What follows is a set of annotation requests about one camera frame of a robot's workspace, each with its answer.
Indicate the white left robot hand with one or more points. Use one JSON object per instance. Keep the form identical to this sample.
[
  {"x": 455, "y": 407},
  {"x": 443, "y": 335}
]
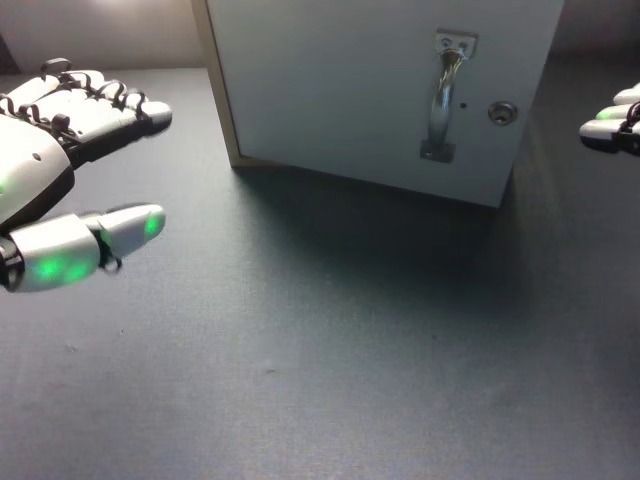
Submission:
[{"x": 35, "y": 165}]

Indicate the light wooden box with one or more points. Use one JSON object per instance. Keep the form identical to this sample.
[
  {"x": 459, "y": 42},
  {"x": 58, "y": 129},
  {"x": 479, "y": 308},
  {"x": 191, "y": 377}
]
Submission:
[{"x": 216, "y": 75}]

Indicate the grey table cloth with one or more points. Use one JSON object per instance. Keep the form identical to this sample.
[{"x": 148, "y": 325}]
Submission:
[{"x": 300, "y": 350}]

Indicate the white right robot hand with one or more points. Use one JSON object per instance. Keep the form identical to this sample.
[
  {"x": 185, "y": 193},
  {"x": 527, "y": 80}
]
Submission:
[{"x": 607, "y": 131}]

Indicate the reddish-brown wooden panel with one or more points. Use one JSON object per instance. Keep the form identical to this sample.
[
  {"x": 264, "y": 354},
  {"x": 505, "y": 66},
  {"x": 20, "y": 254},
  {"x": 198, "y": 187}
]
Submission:
[{"x": 325, "y": 85}]

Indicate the round silver keyhole lock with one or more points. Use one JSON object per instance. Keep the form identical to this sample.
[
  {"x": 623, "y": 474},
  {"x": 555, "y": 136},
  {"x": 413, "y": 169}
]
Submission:
[{"x": 502, "y": 112}]

